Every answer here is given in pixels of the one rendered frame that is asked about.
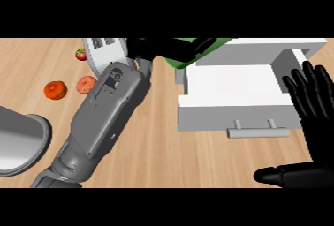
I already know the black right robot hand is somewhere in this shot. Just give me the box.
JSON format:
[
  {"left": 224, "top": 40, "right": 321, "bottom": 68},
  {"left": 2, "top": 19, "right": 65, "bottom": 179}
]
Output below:
[{"left": 253, "top": 60, "right": 334, "bottom": 189}]

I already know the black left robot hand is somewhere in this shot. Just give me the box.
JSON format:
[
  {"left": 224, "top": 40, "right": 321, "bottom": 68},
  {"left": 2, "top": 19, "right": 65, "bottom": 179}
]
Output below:
[{"left": 127, "top": 37, "right": 219, "bottom": 64}]

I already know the green cup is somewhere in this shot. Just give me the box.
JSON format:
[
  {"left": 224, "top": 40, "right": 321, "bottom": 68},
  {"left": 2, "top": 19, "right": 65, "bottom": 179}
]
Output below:
[{"left": 161, "top": 37, "right": 238, "bottom": 71}]

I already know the white toaster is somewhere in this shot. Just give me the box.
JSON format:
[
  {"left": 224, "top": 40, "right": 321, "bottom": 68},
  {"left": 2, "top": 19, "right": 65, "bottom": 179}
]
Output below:
[{"left": 82, "top": 37, "right": 133, "bottom": 72}]

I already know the red strawberry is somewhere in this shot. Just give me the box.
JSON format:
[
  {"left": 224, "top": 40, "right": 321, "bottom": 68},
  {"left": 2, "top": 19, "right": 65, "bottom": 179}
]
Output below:
[{"left": 74, "top": 48, "right": 89, "bottom": 62}]

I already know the white cabinet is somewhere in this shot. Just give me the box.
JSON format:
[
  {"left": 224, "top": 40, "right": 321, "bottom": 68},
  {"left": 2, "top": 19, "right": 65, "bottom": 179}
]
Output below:
[{"left": 191, "top": 37, "right": 328, "bottom": 98}]

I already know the orange fruit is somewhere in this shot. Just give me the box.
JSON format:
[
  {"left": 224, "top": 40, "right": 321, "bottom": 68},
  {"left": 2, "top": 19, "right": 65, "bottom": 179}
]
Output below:
[{"left": 43, "top": 80, "right": 70, "bottom": 101}]

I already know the grey rounded metal container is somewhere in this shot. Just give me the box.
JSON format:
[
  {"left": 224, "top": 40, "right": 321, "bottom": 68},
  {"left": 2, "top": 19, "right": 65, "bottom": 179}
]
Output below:
[{"left": 0, "top": 105, "right": 54, "bottom": 177}]

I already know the white drawer with grey handle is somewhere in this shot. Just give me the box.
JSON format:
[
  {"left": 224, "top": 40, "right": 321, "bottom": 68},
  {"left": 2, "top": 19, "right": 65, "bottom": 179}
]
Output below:
[{"left": 175, "top": 64, "right": 306, "bottom": 139}]

